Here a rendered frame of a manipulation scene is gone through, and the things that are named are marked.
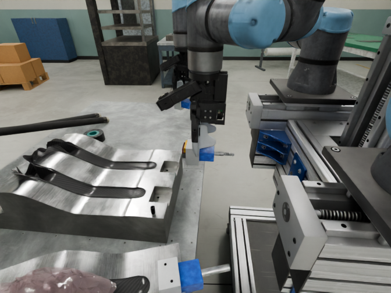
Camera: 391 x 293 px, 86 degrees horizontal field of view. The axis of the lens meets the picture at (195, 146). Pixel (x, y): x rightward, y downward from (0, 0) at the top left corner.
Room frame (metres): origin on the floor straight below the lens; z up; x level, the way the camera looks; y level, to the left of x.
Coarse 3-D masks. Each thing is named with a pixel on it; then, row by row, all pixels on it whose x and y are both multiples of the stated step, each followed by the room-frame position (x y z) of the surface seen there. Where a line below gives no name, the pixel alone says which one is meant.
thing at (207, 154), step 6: (186, 150) 0.46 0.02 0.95; (192, 150) 0.46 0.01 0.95; (198, 150) 0.46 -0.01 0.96; (204, 150) 0.47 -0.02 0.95; (210, 150) 0.47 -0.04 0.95; (186, 156) 0.46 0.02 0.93; (192, 156) 0.46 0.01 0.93; (198, 156) 0.46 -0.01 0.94; (204, 156) 0.46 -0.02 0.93; (210, 156) 0.46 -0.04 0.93; (186, 162) 0.46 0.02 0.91; (192, 162) 0.46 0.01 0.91; (198, 162) 0.46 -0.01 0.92
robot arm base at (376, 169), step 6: (384, 150) 0.30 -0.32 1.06; (390, 150) 0.27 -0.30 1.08; (378, 156) 0.28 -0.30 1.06; (384, 156) 0.27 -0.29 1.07; (390, 156) 0.26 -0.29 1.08; (378, 162) 0.27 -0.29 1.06; (384, 162) 0.26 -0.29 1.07; (390, 162) 0.25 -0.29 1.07; (372, 168) 0.27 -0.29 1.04; (378, 168) 0.26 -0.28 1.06; (384, 168) 0.25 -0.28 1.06; (390, 168) 0.24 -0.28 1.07; (372, 174) 0.26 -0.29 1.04; (378, 174) 0.25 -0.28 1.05; (384, 174) 0.24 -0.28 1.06; (390, 174) 0.23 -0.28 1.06; (378, 180) 0.24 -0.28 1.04; (384, 180) 0.24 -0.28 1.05; (390, 180) 0.23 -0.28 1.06; (384, 186) 0.23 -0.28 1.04; (390, 186) 0.22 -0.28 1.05; (390, 192) 0.22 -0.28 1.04
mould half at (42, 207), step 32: (64, 160) 0.45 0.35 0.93; (128, 160) 0.51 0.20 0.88; (160, 160) 0.50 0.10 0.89; (0, 192) 0.33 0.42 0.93; (32, 192) 0.34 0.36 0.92; (64, 192) 0.36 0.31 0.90; (0, 224) 0.33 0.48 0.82; (32, 224) 0.33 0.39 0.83; (64, 224) 0.32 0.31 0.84; (96, 224) 0.31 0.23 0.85; (128, 224) 0.30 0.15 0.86; (160, 224) 0.30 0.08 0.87
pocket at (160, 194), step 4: (156, 188) 0.39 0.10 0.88; (160, 188) 0.39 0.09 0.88; (164, 188) 0.39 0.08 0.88; (168, 188) 0.39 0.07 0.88; (152, 192) 0.38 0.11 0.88; (156, 192) 0.39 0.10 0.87; (160, 192) 0.39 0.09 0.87; (164, 192) 0.39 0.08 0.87; (168, 192) 0.39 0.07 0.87; (152, 196) 0.37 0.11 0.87; (156, 196) 0.38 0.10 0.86; (160, 196) 0.38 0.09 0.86; (164, 196) 0.38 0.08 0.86; (168, 196) 0.38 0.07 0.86; (152, 200) 0.37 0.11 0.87; (156, 200) 0.37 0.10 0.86; (160, 200) 0.37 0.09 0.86; (164, 200) 0.37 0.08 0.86; (168, 200) 0.36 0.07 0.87; (168, 204) 0.35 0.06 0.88
